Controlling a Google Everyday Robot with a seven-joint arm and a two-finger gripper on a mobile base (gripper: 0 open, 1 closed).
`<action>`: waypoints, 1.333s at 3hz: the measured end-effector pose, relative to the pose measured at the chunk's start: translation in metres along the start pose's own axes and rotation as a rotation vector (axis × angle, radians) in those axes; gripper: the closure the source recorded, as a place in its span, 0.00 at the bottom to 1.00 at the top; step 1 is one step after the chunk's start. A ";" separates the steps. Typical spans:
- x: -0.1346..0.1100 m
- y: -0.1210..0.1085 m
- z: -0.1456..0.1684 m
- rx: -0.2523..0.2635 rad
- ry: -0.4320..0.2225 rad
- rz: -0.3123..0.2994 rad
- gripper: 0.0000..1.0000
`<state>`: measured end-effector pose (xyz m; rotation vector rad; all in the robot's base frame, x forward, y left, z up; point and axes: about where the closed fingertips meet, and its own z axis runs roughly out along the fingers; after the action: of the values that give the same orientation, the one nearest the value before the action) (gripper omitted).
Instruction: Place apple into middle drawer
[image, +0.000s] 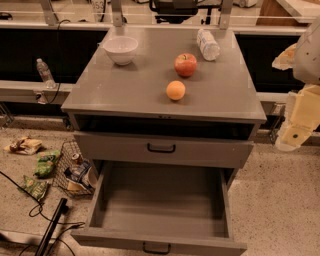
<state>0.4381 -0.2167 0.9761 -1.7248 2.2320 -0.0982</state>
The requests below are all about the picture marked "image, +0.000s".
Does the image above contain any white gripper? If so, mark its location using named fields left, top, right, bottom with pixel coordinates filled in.
left=272, top=43, right=320, bottom=152

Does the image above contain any red apple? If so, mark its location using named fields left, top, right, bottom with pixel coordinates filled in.
left=174, top=53, right=197, bottom=77

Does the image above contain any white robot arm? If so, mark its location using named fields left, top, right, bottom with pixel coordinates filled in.
left=272, top=18, right=320, bottom=151

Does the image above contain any grey drawer cabinet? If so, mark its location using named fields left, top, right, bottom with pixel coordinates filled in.
left=60, top=25, right=268, bottom=181

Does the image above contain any open bottom grey drawer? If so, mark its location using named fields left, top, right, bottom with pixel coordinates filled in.
left=71, top=162, right=247, bottom=256

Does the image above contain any closed top grey drawer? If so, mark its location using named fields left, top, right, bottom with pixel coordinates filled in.
left=74, top=131, right=253, bottom=169

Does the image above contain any clear plastic water bottle lying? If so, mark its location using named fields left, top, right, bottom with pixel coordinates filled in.
left=197, top=29, right=220, bottom=61

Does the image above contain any orange fruit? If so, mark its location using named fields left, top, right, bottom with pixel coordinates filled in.
left=166, top=81, right=186, bottom=101

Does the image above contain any black machine behind cabinet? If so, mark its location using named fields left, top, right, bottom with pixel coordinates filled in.
left=149, top=0, right=223, bottom=25

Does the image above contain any white bowl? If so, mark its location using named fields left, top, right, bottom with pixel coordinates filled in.
left=102, top=36, right=138, bottom=65

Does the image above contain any soda can in basket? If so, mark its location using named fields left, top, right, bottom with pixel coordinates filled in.
left=71, top=153, right=82, bottom=164

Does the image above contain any upright plastic water bottle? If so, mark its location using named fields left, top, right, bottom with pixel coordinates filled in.
left=36, top=58, right=56, bottom=89

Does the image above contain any green chip bag upper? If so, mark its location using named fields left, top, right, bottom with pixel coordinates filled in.
left=34, top=150, right=61, bottom=178

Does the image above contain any green chip bag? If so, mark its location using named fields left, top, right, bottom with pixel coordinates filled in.
left=22, top=175, right=48, bottom=201
left=34, top=150, right=61, bottom=178

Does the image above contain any black bar on floor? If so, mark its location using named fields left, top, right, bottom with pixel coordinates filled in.
left=35, top=198, right=67, bottom=256

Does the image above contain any green chip bag lower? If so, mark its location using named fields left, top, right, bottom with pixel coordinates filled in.
left=22, top=175, right=48, bottom=201

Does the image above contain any brown snack bag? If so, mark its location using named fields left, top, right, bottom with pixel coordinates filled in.
left=4, top=137, right=42, bottom=155

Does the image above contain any wire mesh basket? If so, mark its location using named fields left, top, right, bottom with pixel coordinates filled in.
left=53, top=141, right=97, bottom=197

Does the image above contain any black floor cable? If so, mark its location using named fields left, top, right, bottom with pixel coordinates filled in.
left=0, top=170, right=86, bottom=256

